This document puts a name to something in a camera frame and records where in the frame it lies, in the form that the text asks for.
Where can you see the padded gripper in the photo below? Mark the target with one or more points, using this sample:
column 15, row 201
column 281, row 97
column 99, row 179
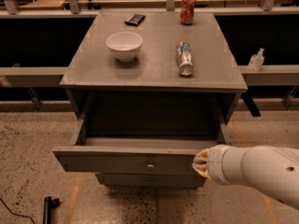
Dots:
column 215, row 164

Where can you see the grey top drawer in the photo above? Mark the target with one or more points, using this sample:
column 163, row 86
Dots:
column 144, row 155

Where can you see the grey drawer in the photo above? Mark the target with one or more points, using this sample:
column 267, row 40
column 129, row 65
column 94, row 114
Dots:
column 144, row 155
column 172, row 181

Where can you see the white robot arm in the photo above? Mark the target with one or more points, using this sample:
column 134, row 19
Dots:
column 274, row 171

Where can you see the grey lower drawer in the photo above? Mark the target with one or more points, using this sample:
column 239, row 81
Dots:
column 172, row 181

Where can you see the grey wooden cabinet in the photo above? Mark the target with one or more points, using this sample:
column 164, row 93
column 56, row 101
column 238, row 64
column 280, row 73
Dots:
column 148, row 96

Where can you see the silver can lying down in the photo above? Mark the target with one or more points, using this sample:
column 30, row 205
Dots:
column 184, row 59

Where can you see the white ceramic bowl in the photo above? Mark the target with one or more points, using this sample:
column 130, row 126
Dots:
column 125, row 46

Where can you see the black tool on floor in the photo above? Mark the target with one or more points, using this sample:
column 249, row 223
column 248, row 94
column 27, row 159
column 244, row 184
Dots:
column 49, row 205

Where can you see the black snack bar packet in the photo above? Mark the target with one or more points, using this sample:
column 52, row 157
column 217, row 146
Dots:
column 135, row 20

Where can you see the orange upright soda can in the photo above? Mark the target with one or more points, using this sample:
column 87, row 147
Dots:
column 187, row 12

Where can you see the grey metal railing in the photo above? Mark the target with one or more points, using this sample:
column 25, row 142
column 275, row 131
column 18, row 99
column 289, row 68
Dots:
column 43, row 35

